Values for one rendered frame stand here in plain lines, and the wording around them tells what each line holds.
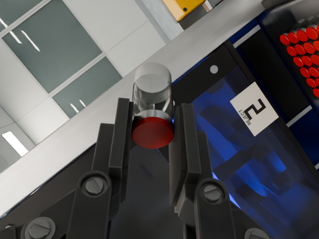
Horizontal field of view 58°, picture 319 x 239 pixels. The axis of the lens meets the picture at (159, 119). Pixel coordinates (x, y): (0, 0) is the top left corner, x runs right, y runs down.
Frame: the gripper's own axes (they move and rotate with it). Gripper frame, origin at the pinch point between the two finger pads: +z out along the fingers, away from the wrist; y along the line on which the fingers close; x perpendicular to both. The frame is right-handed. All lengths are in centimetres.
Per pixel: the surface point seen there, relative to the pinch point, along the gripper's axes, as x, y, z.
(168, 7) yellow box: -13.0, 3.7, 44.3
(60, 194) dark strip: -37.5, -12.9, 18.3
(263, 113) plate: -25.2, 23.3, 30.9
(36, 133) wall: -382, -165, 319
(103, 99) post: -23.9, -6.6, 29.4
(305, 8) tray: -7.3, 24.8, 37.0
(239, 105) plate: -24.0, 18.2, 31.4
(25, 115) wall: -358, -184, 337
